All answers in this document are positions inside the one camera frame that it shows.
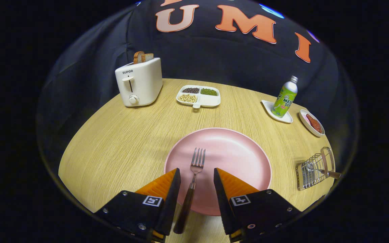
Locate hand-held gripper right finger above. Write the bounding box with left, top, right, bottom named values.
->
left=214, top=168, right=302, bottom=243

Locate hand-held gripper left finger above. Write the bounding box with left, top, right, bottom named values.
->
left=94, top=168, right=181, bottom=243

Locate wooden handle metal fork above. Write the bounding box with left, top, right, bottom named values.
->
left=173, top=147, right=206, bottom=234

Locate wooden handle metal spoon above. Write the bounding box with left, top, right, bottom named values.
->
left=305, top=163, right=342, bottom=179

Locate pink plate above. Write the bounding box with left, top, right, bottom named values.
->
left=163, top=128, right=272, bottom=216

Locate white divided dish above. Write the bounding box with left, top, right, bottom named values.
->
left=176, top=85, right=221, bottom=109

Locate white square coaster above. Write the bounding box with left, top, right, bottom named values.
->
left=261, top=100, right=293, bottom=124

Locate white oval plate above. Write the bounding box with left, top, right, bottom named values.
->
left=299, top=109, right=326, bottom=137

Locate white toaster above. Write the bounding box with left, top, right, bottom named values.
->
left=115, top=57, right=163, bottom=108

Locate brown meat piece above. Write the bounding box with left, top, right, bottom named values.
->
left=306, top=113, right=322, bottom=134

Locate green soda bottle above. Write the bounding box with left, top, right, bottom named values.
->
left=271, top=76, right=299, bottom=118

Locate metal wire basket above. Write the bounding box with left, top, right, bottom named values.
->
left=296, top=147, right=336, bottom=191

